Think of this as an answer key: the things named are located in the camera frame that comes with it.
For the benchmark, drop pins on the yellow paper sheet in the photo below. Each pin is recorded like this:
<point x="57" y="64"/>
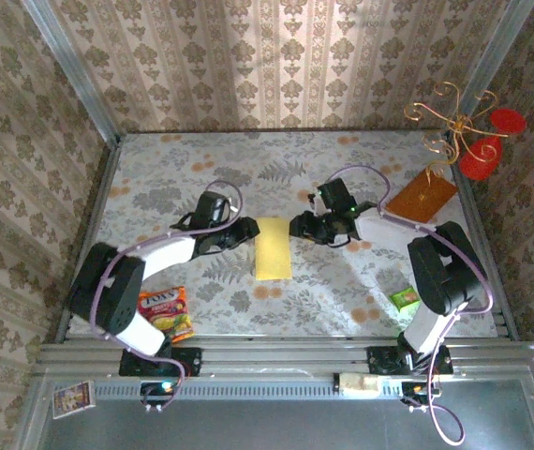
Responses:
<point x="274" y="253"/>

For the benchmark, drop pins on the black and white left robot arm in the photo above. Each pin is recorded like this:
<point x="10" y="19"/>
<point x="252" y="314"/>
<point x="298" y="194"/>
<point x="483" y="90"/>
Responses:
<point x="112" y="290"/>

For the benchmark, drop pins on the orange brown square card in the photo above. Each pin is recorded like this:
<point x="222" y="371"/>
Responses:
<point x="424" y="197"/>

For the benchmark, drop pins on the grey metal sheet panel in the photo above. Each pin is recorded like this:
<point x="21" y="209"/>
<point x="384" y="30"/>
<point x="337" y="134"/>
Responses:
<point x="271" y="426"/>

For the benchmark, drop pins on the floral patterned table mat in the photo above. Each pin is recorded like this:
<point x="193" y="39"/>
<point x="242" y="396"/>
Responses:
<point x="295" y="304"/>

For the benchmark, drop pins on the red orange candy bag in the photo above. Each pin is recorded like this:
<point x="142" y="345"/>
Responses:
<point x="168" y="311"/>

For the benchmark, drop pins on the small green packet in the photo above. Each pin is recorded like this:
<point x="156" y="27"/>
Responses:
<point x="404" y="298"/>

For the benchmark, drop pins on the red round disc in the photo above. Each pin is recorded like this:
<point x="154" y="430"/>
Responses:
<point x="508" y="122"/>
<point x="480" y="159"/>

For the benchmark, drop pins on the small controller board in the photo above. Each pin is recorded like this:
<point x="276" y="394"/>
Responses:
<point x="417" y="390"/>
<point x="157" y="389"/>

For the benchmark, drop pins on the small picture card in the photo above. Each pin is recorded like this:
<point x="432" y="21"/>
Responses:
<point x="73" y="399"/>

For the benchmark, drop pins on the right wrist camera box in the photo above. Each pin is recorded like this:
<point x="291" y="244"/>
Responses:
<point x="333" y="194"/>

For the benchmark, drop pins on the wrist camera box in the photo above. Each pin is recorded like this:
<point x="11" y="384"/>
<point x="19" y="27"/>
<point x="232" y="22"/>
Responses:
<point x="211" y="206"/>
<point x="333" y="194"/>

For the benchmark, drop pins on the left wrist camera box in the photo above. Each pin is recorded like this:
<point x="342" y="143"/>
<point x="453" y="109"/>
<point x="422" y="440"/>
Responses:
<point x="211" y="206"/>

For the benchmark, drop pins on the aluminium rail beam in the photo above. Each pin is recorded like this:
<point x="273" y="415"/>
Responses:
<point x="286" y="356"/>

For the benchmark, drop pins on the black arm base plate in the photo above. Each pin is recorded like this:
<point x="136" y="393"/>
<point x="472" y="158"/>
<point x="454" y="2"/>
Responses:
<point x="187" y="361"/>
<point x="384" y="361"/>

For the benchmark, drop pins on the aluminium side rail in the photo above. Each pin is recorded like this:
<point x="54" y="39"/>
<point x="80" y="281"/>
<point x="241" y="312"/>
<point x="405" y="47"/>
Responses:
<point x="478" y="225"/>
<point x="101" y="187"/>

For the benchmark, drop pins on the aluminium frame post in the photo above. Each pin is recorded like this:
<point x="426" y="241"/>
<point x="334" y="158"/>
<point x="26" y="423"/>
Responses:
<point x="499" y="47"/>
<point x="75" y="70"/>

